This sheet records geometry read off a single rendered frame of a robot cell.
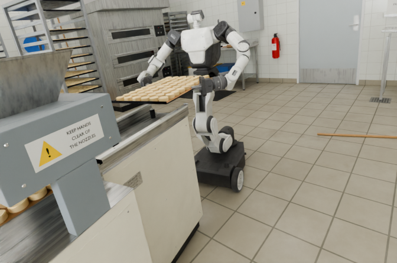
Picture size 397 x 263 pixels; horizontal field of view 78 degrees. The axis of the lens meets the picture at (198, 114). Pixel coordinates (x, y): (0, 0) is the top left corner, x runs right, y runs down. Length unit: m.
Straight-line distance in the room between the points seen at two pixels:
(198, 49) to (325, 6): 3.71
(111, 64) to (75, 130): 4.15
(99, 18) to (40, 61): 4.09
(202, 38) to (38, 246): 1.53
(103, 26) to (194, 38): 3.10
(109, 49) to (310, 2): 3.79
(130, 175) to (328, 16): 4.72
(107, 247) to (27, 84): 0.53
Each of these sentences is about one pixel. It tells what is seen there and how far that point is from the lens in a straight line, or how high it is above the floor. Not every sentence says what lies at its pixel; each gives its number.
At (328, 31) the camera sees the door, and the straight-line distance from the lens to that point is 5.31.
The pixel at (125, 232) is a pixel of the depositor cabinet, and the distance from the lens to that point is 0.94.
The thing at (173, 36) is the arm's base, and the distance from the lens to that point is 2.07.
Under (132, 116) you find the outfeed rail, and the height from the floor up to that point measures 0.88.
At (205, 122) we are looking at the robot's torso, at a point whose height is 0.61.
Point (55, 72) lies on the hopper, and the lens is 0.81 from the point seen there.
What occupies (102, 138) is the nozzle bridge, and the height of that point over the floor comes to 1.06.
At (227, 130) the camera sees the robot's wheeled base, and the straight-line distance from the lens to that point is 2.44.
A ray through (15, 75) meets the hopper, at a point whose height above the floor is 1.28.
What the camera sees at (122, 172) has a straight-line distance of 1.12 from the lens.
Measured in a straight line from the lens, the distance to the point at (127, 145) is 1.13.
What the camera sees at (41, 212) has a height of 0.88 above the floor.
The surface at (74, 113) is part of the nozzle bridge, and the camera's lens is 0.71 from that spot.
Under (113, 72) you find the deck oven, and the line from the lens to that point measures 4.85.
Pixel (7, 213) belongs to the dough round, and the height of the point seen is 0.90.
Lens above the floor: 1.32
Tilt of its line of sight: 19 degrees down
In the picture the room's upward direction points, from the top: 8 degrees counter-clockwise
